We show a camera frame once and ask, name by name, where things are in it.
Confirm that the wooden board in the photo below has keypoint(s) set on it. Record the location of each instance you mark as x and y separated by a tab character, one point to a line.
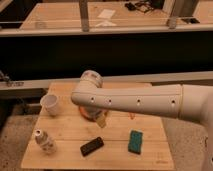
126	143

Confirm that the white paper cup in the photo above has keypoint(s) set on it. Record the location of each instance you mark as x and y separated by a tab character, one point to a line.
50	103

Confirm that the grey metal post right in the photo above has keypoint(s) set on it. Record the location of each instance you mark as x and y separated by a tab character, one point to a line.
176	10

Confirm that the green sponge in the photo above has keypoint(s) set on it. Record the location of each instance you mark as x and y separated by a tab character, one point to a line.
135	142

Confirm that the orange carrot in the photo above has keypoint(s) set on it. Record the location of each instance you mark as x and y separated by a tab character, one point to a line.
132	116

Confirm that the black rectangular block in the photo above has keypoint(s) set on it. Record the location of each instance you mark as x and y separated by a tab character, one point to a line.
91	146

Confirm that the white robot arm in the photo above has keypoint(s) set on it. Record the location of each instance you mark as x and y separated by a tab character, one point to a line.
192	103

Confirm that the orange bowl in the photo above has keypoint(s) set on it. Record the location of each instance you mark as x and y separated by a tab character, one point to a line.
91	114

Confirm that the metal clamp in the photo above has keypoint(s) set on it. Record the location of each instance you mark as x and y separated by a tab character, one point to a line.
6	81

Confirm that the white paper sheet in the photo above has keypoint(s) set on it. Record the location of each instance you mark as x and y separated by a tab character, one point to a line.
106	14

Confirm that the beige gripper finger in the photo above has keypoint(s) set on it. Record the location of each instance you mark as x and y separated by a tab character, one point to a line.
100	119

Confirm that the grey metal post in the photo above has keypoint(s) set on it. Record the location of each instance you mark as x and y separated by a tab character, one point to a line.
83	7
176	10

